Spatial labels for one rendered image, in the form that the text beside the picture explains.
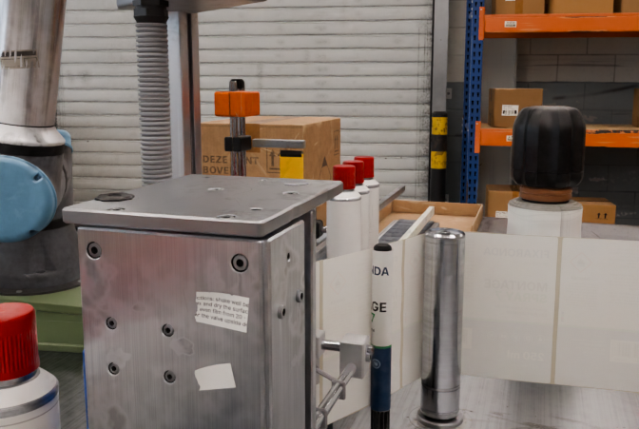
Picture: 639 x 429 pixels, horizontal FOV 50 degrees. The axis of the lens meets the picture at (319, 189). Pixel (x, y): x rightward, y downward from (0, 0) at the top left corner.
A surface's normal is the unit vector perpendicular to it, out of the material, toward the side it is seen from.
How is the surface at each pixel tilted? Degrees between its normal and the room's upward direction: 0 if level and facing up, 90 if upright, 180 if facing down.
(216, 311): 92
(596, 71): 90
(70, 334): 90
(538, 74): 90
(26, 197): 101
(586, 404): 0
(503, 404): 0
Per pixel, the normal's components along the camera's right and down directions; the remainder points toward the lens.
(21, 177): 0.20, 0.34
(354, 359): -0.31, 0.15
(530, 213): -0.64, 0.16
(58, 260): 0.73, -0.13
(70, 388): 0.00, -0.99
